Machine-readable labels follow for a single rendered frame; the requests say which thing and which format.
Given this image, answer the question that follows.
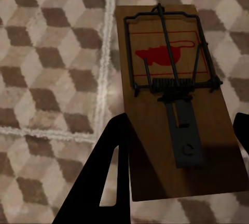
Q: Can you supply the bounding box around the mousetrap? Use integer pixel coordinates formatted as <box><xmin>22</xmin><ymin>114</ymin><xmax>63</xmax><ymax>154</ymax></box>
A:
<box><xmin>116</xmin><ymin>3</ymin><xmax>249</xmax><ymax>202</ymax></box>

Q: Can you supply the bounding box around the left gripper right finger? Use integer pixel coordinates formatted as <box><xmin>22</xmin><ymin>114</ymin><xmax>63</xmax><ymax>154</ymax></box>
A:
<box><xmin>233</xmin><ymin>112</ymin><xmax>249</xmax><ymax>155</ymax></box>

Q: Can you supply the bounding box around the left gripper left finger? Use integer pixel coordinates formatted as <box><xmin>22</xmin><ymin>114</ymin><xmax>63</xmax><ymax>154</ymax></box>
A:
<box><xmin>52</xmin><ymin>113</ymin><xmax>131</xmax><ymax>224</ymax></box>

